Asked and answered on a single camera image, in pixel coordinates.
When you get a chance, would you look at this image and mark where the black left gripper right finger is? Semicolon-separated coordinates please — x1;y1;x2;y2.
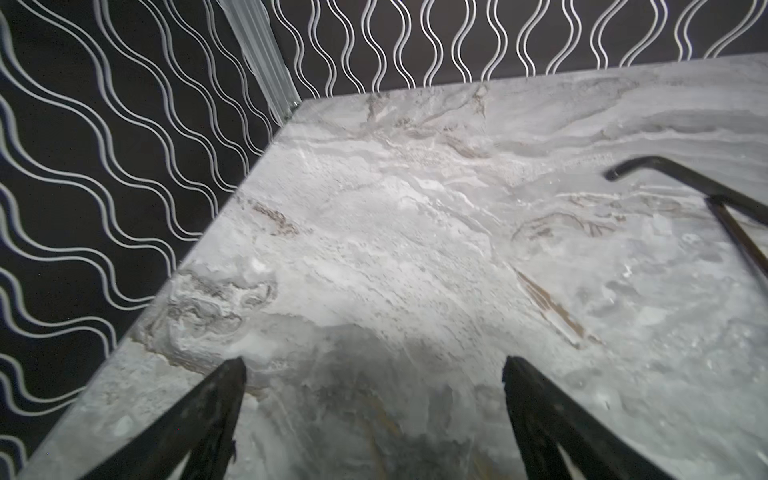
502;356;671;479

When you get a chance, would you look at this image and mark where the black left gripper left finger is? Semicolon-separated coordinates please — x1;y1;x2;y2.
84;357;247;479

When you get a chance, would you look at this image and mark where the black hex key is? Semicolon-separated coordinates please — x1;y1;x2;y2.
603;156;767;225

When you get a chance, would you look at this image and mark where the black yellow screwdriver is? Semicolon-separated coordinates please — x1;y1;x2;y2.
705;197;767;277

